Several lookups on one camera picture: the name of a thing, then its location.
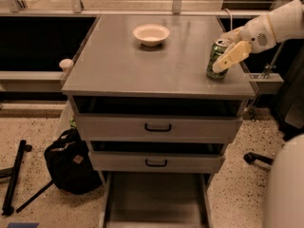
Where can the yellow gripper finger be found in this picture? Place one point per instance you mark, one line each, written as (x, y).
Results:
(233, 35)
(234, 54)

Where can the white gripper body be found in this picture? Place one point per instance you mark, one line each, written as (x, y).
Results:
(256, 35)

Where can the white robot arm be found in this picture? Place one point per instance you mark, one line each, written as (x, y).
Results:
(284, 205)

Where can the grey drawer cabinet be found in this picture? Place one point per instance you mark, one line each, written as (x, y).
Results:
(116, 74)

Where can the open bottom drawer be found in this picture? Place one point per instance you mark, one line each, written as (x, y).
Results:
(155, 200)

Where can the white bowl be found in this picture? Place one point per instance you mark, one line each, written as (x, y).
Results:
(151, 35)

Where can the white round knob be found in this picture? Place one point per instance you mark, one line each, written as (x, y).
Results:
(66, 64)

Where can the black backpack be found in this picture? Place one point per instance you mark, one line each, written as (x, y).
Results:
(69, 165)

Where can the black metal stand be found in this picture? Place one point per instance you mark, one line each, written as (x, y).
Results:
(12, 174)

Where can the blue object on floor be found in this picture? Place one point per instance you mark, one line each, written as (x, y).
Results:
(22, 225)

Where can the top drawer with black handle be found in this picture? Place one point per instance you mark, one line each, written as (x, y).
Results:
(157, 129)

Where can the drawer with black handle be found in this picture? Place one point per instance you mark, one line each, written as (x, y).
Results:
(157, 129)
(155, 162)

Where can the middle drawer with black handle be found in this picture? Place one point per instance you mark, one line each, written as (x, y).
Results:
(155, 162)

